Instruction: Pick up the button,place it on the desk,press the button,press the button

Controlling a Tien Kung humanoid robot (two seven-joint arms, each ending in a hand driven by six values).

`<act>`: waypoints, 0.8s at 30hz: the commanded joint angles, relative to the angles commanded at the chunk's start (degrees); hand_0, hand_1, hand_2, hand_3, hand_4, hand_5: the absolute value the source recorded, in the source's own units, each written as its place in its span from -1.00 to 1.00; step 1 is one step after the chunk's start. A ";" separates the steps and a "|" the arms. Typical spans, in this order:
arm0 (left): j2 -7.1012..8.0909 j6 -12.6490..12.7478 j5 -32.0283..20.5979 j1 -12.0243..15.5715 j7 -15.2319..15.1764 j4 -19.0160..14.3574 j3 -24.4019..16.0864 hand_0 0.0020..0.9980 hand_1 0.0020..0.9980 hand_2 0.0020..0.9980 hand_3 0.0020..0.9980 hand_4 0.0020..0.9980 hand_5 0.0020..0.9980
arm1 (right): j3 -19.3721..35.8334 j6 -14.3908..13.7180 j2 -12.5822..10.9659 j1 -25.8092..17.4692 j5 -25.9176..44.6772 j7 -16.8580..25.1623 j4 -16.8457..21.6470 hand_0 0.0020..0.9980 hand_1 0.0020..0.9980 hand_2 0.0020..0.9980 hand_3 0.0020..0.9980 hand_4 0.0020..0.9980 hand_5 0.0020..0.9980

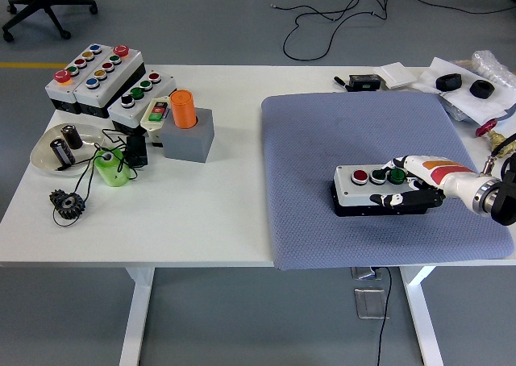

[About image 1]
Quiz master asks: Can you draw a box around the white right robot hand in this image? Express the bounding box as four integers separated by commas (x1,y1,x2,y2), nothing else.
369,155,484,212

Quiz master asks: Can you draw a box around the three-button box with black knob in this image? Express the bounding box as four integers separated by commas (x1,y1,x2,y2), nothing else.
107,70,177,135

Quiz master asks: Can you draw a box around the five-button control box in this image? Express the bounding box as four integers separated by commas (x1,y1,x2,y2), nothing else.
72,44,146,120
44,43,110,115

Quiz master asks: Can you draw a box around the white paper sheet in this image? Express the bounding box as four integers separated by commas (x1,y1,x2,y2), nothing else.
410,56,516,127

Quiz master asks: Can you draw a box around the bubble wrap bundle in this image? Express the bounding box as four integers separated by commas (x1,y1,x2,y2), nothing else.
470,49,516,91

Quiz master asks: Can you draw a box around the black panel meter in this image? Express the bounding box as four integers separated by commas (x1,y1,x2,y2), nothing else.
347,73,382,92

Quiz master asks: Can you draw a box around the metal floor plate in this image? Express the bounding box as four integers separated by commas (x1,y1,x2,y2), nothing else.
350,265,384,281

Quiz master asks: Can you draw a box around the grey-blue textured mat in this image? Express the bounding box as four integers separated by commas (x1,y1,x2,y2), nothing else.
260,91,514,271

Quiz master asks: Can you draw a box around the white table leg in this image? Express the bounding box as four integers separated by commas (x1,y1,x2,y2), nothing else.
398,264,444,366
119,267,156,366

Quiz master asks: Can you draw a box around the metal floor socket box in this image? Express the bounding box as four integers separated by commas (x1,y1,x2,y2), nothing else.
353,287,391,320

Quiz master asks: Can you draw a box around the grey block holder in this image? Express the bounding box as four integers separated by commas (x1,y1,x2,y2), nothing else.
160,107,214,164

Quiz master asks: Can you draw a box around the orange cylinder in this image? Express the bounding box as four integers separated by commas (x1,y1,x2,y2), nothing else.
169,90,198,130

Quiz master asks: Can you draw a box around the black power adapter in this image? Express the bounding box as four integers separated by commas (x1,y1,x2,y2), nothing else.
124,135,149,168

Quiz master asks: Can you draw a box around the green plastic cylinder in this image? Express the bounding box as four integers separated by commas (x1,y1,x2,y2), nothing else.
93,148,132,188

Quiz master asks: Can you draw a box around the brown capacitor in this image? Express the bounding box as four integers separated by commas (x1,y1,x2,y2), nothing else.
60,124,84,150

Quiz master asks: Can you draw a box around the black capacitor with grey stripe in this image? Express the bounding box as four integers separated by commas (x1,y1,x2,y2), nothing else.
48,138,77,168

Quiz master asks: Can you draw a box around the black metal gear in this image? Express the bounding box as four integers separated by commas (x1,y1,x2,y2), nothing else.
48,189,88,223

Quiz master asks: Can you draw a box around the clear shallow dish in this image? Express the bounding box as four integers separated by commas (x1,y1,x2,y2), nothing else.
30,123,106,177

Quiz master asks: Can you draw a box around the brass valve with red handle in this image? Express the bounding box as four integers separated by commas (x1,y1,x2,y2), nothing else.
474,119,510,157

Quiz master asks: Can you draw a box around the black rubber ring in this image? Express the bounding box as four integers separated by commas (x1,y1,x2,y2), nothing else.
469,79,495,99
435,73,464,92

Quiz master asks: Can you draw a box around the white switch plate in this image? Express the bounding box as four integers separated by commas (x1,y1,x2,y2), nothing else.
372,61,418,89

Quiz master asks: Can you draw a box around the black power cable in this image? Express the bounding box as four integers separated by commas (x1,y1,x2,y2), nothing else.
374,265,394,366

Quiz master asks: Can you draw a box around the black looped floor cable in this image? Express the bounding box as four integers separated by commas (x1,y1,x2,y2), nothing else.
270,0,390,60

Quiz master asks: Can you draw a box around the cream switch box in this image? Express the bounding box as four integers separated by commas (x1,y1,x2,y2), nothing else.
139,96,173,148

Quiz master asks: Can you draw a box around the thin black cord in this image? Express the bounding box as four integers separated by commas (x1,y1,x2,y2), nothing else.
51,127,140,228

